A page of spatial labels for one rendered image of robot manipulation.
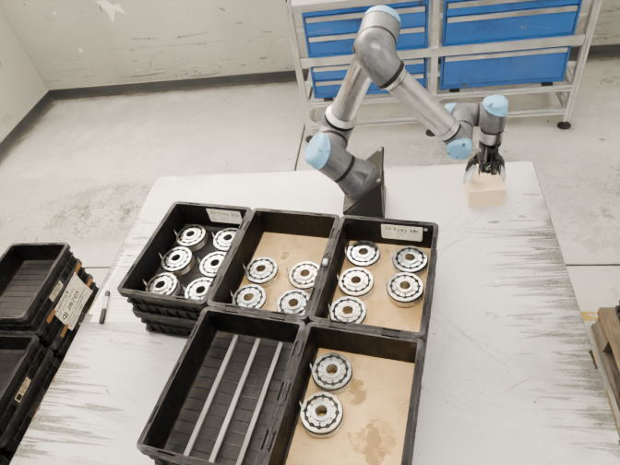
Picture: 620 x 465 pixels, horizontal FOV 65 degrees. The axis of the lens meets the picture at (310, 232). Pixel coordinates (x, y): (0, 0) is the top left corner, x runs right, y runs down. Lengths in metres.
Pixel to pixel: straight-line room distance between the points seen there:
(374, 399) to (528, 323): 0.55
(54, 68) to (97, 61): 0.43
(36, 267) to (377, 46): 1.81
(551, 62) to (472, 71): 0.44
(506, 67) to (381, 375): 2.36
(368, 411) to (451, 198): 0.94
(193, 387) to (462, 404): 0.72
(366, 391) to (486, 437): 0.32
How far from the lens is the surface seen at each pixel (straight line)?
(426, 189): 1.95
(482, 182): 1.87
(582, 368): 1.54
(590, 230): 2.91
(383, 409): 1.26
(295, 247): 1.59
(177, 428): 1.36
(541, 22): 3.21
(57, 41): 4.85
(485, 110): 1.68
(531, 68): 3.32
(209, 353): 1.43
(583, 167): 3.29
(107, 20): 4.53
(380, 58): 1.43
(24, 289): 2.48
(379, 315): 1.40
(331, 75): 3.23
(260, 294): 1.46
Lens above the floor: 1.98
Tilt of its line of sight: 45 degrees down
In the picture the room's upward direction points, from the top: 12 degrees counter-clockwise
